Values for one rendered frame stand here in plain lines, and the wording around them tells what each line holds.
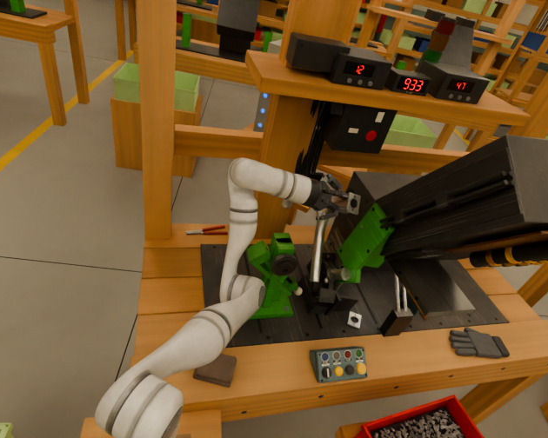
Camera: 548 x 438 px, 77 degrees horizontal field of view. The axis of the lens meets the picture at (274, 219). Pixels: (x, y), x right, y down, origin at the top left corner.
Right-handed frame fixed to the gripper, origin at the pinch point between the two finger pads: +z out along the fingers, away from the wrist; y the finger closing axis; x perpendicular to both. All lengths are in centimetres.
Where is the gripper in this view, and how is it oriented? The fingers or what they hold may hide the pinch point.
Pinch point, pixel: (344, 203)
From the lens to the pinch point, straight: 100.1
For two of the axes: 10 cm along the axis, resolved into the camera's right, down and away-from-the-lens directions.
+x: -4.5, 0.3, 8.9
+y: 1.8, -9.7, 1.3
